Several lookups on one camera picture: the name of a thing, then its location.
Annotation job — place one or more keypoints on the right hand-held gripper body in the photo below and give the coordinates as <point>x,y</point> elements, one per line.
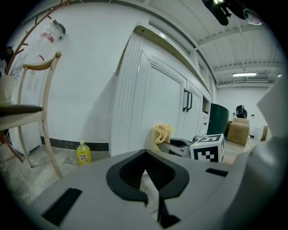
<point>207,150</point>

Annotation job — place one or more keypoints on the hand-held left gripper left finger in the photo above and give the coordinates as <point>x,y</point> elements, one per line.
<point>90,197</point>

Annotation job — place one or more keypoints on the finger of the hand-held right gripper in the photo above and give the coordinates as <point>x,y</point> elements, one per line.
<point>171,148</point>
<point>184,142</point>

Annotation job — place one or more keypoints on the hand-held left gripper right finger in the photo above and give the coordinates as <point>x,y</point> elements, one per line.
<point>193,184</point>

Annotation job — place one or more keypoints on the yellow cloth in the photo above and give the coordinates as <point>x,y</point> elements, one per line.
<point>160,134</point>

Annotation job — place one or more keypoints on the white cabinet door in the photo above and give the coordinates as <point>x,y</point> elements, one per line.
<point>195,112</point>
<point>157,96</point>

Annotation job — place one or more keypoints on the white cabinet drawer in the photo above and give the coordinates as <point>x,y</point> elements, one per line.
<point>203,129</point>

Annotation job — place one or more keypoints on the green bathtub white inside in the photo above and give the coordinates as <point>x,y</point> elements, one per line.
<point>217,121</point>

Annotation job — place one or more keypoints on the plain cardboard box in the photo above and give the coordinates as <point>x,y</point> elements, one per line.
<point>238,134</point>

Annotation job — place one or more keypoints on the yellow drink bottle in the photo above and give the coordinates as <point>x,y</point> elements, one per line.
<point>83,155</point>

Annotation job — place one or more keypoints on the cardboard box with hole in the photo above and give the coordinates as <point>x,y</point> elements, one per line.
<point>240,120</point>

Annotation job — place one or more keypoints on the ceiling tube light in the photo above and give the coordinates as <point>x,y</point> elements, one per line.
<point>244,74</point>

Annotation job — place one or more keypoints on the wooden chair brown seat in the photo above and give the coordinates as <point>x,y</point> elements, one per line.
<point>22,110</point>

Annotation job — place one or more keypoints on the clear plastic cup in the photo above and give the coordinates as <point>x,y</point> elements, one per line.
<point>6,89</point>

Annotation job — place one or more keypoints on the plastic bag on rack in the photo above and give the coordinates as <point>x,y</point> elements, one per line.
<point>45,38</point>

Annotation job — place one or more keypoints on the brown wooden coat rack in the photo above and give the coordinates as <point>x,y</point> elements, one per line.
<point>29,33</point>

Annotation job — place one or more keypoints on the white vanity cabinet frame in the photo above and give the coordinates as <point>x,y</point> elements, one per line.
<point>121,101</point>

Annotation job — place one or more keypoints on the black head-worn camera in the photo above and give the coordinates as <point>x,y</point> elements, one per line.
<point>222,13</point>

